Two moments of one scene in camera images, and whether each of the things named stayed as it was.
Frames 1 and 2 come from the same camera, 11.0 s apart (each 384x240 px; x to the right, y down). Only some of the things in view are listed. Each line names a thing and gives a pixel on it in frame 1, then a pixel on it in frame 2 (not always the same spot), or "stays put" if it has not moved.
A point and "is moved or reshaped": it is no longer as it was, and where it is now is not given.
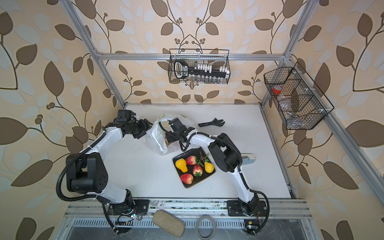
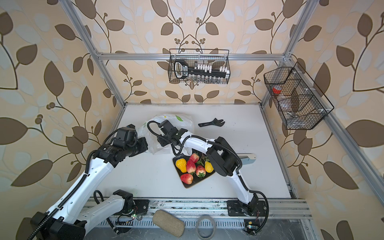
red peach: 191,160 is moved or reshaped
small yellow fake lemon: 209,167 stays put
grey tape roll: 215,226 stays put
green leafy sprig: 204,158 stays put
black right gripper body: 172,136 to 164,140
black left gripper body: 139,128 to 136,147
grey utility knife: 248,158 stays put
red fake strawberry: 197,170 is moved or reshaped
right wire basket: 301,105 stays put
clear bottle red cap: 285,102 stays put
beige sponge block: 168,222 stays put
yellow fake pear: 181,163 stays put
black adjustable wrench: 215,122 stays put
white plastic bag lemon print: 155,138 is moved or reshaped
